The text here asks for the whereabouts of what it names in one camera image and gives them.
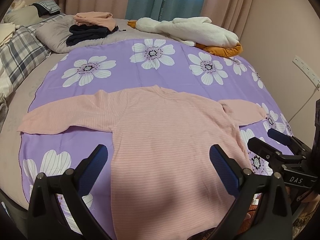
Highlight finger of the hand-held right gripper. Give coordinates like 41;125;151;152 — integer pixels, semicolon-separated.
247;137;307;172
267;128;313;156

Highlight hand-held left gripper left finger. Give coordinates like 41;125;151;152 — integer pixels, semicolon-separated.
27;144;118;240

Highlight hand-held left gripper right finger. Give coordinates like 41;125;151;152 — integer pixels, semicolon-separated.
209;144;293;240

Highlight pink striped sweater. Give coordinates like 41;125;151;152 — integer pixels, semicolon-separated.
17;85;268;240

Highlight folded striped clothes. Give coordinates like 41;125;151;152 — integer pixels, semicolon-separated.
32;0;61;15

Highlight white power strip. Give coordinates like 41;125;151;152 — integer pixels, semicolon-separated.
293;55;320;86

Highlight purple floral blanket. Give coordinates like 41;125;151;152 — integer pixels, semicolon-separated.
19;39;295;240

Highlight dark navy garment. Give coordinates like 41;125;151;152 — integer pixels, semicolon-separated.
66;24;125;47

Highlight white goose plush toy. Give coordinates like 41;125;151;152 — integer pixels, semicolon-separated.
127;17;243;57

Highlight plaid blanket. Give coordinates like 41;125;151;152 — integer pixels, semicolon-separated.
0;14;67;90

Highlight grey pillow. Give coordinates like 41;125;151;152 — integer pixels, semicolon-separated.
36;14;78;53

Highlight folded pink garment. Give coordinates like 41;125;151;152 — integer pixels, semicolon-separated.
73;12;117;30

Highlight cream cloth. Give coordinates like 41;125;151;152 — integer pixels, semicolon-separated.
0;22;18;47

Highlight beige pillow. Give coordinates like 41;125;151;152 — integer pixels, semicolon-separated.
4;5;40;25

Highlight white cable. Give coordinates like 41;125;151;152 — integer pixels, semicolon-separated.
287;84;320;123

